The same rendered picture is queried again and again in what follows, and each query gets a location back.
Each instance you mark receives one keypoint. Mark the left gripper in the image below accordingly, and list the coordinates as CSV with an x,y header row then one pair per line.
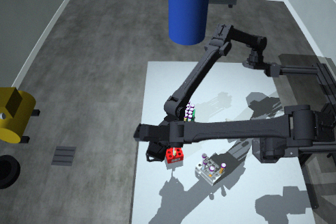
x,y
160,156

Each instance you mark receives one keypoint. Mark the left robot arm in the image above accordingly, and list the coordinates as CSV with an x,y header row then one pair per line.
x,y
275,130

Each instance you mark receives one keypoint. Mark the red tube rack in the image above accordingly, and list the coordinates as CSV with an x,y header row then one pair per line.
x,y
171,159

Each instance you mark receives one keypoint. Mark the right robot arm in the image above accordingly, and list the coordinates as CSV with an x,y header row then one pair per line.
x,y
175,105

